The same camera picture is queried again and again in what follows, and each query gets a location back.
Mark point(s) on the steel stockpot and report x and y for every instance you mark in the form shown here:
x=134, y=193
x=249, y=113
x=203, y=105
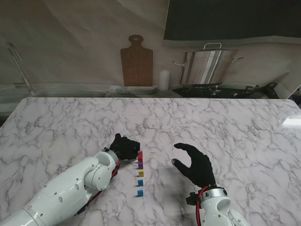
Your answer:
x=207, y=67

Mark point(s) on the blue domino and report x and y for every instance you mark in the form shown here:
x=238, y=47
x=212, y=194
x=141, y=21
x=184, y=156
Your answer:
x=140, y=193
x=140, y=183

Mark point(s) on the yellow domino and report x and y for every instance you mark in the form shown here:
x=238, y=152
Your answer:
x=141, y=174

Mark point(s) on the brown wooden cutting board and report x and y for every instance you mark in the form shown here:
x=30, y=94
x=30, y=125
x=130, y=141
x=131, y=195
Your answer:
x=137, y=66

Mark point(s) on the black gas stove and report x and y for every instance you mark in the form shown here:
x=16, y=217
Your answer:
x=202, y=90

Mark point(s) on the white candle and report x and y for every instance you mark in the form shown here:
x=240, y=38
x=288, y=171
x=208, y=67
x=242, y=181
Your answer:
x=164, y=80

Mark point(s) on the purple domino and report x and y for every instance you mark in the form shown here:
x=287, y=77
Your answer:
x=140, y=166

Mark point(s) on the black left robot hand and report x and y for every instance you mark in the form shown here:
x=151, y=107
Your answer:
x=124, y=148

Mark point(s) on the red domino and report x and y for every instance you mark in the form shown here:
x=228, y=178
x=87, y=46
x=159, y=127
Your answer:
x=140, y=160

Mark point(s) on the pink domino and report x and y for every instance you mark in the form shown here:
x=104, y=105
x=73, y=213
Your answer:
x=140, y=154

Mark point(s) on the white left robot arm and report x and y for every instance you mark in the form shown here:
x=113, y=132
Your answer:
x=63, y=193

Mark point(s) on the black right wrist camera bracket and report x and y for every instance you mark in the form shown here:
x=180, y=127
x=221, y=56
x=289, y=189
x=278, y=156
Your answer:
x=192, y=199

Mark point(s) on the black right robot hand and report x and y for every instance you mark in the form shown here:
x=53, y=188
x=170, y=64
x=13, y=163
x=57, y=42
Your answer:
x=200, y=169

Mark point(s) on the stack of white plates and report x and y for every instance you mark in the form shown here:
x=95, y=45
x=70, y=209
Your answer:
x=137, y=90

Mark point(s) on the dark range hood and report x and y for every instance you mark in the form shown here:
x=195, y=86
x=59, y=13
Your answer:
x=235, y=18

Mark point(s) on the steel sink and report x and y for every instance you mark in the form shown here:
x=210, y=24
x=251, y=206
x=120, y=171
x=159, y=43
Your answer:
x=70, y=90

